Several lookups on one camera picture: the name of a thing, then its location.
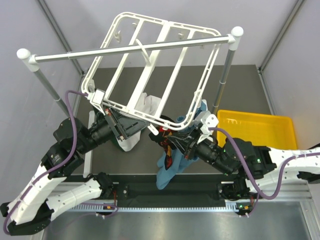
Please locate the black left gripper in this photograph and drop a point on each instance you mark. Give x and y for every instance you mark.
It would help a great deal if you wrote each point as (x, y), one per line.
(127, 123)

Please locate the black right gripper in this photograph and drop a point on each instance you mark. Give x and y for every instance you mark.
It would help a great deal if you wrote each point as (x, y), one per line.
(189, 150)

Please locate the argyle sock red yellow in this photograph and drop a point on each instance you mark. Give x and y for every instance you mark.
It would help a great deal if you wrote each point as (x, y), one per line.
(167, 160)

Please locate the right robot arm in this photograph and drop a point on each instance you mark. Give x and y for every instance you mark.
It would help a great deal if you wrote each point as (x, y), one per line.
(257, 171)

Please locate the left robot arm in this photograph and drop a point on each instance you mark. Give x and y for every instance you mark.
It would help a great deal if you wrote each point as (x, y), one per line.
(34, 209)

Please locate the teal blue sock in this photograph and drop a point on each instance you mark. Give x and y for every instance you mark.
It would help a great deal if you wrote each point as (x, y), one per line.
(164, 177)

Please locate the yellow plastic bin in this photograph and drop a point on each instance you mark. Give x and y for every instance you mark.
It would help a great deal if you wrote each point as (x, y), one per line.
(260, 129)

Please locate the white metal drying rack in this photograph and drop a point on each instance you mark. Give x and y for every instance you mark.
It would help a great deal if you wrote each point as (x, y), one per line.
(138, 79)

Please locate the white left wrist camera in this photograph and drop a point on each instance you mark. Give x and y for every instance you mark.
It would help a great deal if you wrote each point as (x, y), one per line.
(97, 97)

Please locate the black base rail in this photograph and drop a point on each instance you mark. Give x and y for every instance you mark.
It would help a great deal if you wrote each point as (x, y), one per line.
(183, 191)

